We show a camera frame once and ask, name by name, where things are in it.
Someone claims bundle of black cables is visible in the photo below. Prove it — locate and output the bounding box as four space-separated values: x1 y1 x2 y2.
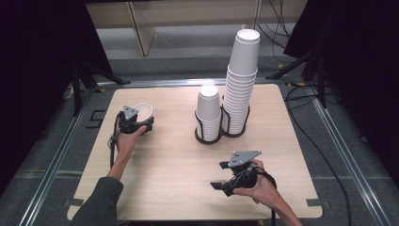
257 0 292 64

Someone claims dark curtain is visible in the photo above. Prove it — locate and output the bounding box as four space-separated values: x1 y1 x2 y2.
283 0 399 178
0 0 115 196

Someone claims tall stack of paper cups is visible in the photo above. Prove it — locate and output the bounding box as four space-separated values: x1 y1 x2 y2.
221 28 262 136

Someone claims black metal stand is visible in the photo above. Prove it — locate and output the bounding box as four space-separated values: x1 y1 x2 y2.
71 59 131 117
265 40 328 109

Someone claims person's right hand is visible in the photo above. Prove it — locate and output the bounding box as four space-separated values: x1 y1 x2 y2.
232 158 279 208

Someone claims right hand-held gripper cable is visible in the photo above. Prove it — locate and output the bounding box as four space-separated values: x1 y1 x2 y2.
254 167 279 226

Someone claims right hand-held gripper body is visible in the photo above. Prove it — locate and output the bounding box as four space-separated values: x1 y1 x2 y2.
221 150 263 198

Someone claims single white paper cup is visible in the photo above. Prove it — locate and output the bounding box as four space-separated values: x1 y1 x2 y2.
133 102 154 125

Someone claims person's left hand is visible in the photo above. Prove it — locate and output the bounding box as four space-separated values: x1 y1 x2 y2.
116 124 148 161

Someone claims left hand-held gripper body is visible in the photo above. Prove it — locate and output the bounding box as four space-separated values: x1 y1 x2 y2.
118 105 144 135

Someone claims hand-held gripper cable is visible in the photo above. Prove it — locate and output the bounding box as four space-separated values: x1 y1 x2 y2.
108 112 123 169
254 167 279 226

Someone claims light wooden furniture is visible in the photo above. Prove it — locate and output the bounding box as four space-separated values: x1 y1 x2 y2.
86 0 309 57

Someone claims short stack of paper cups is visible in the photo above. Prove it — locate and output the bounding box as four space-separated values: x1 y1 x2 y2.
195 83 222 142

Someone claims black double cup holder rack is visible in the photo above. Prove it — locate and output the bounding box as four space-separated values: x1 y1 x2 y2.
194 95 251 146

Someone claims aluminium floor rail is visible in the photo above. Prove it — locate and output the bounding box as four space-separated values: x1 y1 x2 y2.
97 78 283 88
18 88 95 226
309 88 392 226

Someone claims long black floor cable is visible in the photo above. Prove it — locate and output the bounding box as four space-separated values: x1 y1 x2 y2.
284 84 352 226

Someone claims left hand-held gripper cable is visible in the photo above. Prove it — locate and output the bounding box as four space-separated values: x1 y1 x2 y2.
108 112 123 169

